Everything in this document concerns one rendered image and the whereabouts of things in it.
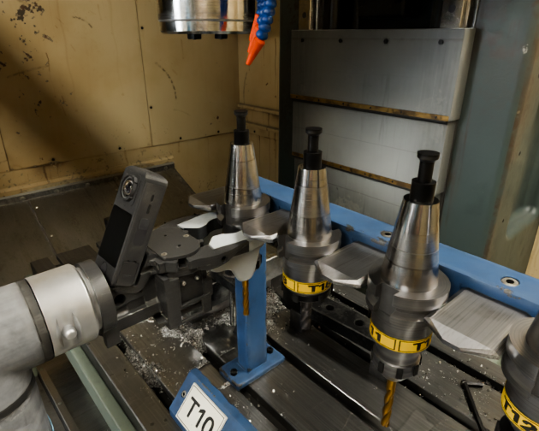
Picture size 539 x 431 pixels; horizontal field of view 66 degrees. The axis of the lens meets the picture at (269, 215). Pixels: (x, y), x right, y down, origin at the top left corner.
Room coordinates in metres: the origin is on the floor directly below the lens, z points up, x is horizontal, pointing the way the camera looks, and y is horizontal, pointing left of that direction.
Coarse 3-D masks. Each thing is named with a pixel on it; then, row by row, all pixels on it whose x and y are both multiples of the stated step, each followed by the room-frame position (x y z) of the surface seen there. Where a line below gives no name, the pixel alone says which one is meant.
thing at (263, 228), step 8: (264, 216) 0.43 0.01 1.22; (272, 216) 0.43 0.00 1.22; (280, 216) 0.43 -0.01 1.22; (288, 216) 0.43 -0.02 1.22; (240, 224) 0.41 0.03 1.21; (248, 224) 0.41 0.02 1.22; (256, 224) 0.41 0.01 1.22; (264, 224) 0.41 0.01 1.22; (272, 224) 0.41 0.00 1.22; (280, 224) 0.41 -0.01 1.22; (248, 232) 0.39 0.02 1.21; (256, 232) 0.39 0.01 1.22; (264, 232) 0.39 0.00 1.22; (272, 232) 0.39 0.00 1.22; (264, 240) 0.38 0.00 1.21; (272, 240) 0.37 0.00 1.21
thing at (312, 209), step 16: (304, 176) 0.36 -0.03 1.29; (320, 176) 0.36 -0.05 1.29; (304, 192) 0.35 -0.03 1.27; (320, 192) 0.35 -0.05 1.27; (304, 208) 0.35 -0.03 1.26; (320, 208) 0.35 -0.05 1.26; (288, 224) 0.36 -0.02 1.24; (304, 224) 0.35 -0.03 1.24; (320, 224) 0.35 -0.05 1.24; (304, 240) 0.35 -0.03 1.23; (320, 240) 0.35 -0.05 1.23
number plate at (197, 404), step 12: (192, 396) 0.42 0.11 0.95; (204, 396) 0.41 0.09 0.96; (180, 408) 0.42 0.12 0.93; (192, 408) 0.41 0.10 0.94; (204, 408) 0.40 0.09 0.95; (216, 408) 0.39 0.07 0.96; (180, 420) 0.41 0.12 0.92; (192, 420) 0.40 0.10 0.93; (204, 420) 0.39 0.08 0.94; (216, 420) 0.38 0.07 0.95
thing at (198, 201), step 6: (222, 186) 0.53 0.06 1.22; (204, 192) 0.50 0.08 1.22; (210, 192) 0.50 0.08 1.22; (216, 192) 0.50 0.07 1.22; (222, 192) 0.50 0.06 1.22; (192, 198) 0.48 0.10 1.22; (198, 198) 0.48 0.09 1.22; (204, 198) 0.48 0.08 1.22; (210, 198) 0.48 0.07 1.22; (192, 204) 0.47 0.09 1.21; (198, 204) 0.46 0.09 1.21; (204, 204) 0.46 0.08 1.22; (210, 204) 0.46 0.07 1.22; (210, 210) 0.46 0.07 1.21
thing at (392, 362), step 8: (376, 344) 0.28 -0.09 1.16; (376, 352) 0.28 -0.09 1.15; (384, 352) 0.27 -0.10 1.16; (392, 352) 0.27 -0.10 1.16; (376, 360) 0.28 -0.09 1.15; (384, 360) 0.27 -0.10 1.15; (392, 360) 0.27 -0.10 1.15; (400, 360) 0.27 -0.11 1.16; (408, 360) 0.27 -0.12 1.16; (416, 360) 0.27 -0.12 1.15; (376, 368) 0.28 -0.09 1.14; (384, 368) 0.27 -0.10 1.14; (392, 368) 0.27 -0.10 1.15; (400, 368) 0.26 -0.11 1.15; (408, 368) 0.27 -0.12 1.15; (416, 368) 0.27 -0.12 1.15; (384, 376) 0.28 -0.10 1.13; (392, 376) 0.27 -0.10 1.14; (400, 376) 0.26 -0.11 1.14; (408, 376) 0.27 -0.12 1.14
